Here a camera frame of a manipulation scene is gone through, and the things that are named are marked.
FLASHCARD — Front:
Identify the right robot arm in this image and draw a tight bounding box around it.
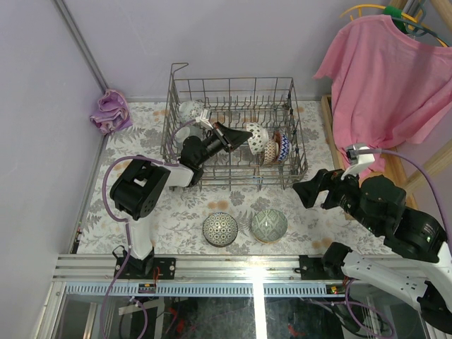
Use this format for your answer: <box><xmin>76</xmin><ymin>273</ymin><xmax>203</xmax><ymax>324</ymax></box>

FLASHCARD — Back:
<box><xmin>292</xmin><ymin>169</ymin><xmax>451</xmax><ymax>333</ymax></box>

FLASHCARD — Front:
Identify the teal clothes hanger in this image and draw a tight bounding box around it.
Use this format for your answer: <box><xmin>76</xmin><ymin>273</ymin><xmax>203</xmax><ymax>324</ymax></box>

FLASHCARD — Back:
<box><xmin>383</xmin><ymin>6</ymin><xmax>448</xmax><ymax>47</ymax></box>

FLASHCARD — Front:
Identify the purple crumpled cloth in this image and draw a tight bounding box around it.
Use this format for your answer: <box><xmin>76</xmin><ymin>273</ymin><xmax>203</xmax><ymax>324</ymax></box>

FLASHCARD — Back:
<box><xmin>90</xmin><ymin>89</ymin><xmax>133</xmax><ymax>136</ymax></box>

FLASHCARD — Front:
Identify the grey dotted bowl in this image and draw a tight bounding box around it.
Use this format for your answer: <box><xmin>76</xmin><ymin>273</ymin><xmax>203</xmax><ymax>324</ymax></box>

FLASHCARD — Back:
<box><xmin>174</xmin><ymin>125</ymin><xmax>202</xmax><ymax>150</ymax></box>

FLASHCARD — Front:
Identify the white wrist camera, left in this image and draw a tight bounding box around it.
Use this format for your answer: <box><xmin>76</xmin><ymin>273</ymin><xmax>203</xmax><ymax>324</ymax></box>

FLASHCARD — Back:
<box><xmin>195</xmin><ymin>109</ymin><xmax>213</xmax><ymax>130</ymax></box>

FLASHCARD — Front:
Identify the white bowl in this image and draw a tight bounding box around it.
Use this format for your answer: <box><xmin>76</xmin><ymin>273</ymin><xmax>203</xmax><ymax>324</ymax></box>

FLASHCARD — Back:
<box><xmin>246</xmin><ymin>122</ymin><xmax>269</xmax><ymax>155</ymax></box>

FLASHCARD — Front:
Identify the corner aluminium post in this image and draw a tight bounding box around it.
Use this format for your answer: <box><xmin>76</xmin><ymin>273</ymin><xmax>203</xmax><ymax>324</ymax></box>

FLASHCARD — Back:
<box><xmin>51</xmin><ymin>0</ymin><xmax>108</xmax><ymax>92</ymax></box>

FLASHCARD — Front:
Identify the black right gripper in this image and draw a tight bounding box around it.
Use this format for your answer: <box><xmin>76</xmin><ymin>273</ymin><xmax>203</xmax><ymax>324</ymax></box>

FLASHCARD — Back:
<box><xmin>290</xmin><ymin>161</ymin><xmax>380</xmax><ymax>232</ymax></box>

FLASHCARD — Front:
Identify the black patterned bowl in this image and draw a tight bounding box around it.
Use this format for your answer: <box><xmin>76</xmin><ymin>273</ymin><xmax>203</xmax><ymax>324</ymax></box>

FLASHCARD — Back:
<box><xmin>202</xmin><ymin>213</ymin><xmax>238</xmax><ymax>248</ymax></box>

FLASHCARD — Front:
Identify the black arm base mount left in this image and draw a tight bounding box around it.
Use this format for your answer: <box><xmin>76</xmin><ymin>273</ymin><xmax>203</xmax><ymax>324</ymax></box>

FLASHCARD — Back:
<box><xmin>112</xmin><ymin>245</ymin><xmax>177</xmax><ymax>280</ymax></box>

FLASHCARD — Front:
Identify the green diamond patterned bowl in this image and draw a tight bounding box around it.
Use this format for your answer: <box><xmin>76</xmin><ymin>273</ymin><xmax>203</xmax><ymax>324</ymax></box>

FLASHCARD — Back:
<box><xmin>251</xmin><ymin>209</ymin><xmax>288</xmax><ymax>244</ymax></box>

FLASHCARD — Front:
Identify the pink t-shirt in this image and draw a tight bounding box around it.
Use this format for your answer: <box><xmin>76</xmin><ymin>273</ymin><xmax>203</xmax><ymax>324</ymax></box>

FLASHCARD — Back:
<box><xmin>313</xmin><ymin>14</ymin><xmax>452</xmax><ymax>183</ymax></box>

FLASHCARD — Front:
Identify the red diamond patterned bowl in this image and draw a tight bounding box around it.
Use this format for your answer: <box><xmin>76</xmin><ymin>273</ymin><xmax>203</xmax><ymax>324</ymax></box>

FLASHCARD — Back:
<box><xmin>273</xmin><ymin>131</ymin><xmax>281</xmax><ymax>145</ymax></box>

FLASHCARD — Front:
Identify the yellow clothes hanger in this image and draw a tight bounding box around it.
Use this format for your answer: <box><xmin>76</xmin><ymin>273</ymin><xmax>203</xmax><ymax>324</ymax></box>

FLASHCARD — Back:
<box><xmin>340</xmin><ymin>4</ymin><xmax>451</xmax><ymax>47</ymax></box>

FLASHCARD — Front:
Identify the floral table mat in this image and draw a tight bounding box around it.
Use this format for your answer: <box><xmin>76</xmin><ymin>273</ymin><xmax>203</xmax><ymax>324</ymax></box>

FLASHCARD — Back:
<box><xmin>77</xmin><ymin>103</ymin><xmax>390</xmax><ymax>255</ymax></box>

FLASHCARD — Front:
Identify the brown lattice patterned bowl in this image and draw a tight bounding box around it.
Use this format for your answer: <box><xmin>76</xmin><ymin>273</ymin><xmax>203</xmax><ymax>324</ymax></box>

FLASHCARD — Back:
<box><xmin>262</xmin><ymin>140</ymin><xmax>279</xmax><ymax>165</ymax></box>

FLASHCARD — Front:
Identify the grey wire dish rack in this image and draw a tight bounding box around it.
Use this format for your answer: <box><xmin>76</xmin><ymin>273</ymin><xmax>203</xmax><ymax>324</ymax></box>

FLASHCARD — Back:
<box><xmin>160</xmin><ymin>62</ymin><xmax>308</xmax><ymax>188</ymax></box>

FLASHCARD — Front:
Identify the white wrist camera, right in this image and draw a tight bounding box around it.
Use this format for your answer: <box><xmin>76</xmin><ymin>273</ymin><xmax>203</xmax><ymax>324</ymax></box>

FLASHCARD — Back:
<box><xmin>341</xmin><ymin>143</ymin><xmax>375</xmax><ymax>180</ymax></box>

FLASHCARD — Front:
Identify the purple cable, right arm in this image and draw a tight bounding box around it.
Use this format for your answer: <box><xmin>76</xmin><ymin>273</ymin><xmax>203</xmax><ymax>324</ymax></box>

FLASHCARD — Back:
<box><xmin>344</xmin><ymin>148</ymin><xmax>452</xmax><ymax>338</ymax></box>

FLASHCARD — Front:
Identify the white wrist camera, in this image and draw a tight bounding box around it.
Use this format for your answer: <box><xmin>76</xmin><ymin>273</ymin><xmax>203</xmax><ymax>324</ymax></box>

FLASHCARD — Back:
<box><xmin>195</xmin><ymin>109</ymin><xmax>213</xmax><ymax>130</ymax></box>
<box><xmin>341</xmin><ymin>143</ymin><xmax>375</xmax><ymax>180</ymax></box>

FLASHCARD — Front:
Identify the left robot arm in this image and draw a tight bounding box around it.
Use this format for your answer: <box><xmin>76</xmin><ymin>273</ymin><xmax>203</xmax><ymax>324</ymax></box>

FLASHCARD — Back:
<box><xmin>109</xmin><ymin>122</ymin><xmax>253</xmax><ymax>279</ymax></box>

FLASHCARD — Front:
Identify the slotted cable duct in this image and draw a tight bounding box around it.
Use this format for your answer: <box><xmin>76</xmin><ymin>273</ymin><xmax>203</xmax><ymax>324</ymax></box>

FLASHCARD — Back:
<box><xmin>66</xmin><ymin>282</ymin><xmax>345</xmax><ymax>297</ymax></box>

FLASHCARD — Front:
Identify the blue zigzag bowl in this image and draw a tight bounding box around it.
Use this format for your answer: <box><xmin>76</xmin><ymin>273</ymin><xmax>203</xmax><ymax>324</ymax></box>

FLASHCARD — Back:
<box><xmin>277</xmin><ymin>132</ymin><xmax>292</xmax><ymax>162</ymax></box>

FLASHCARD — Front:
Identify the aluminium frame rail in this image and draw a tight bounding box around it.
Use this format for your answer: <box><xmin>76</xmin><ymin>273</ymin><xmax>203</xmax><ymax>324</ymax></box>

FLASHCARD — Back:
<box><xmin>52</xmin><ymin>254</ymin><xmax>434</xmax><ymax>283</ymax></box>

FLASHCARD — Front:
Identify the wooden tray frame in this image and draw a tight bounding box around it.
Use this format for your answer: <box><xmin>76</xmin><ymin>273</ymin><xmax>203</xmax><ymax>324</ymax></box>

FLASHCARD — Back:
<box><xmin>320</xmin><ymin>94</ymin><xmax>420</xmax><ymax>221</ymax></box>

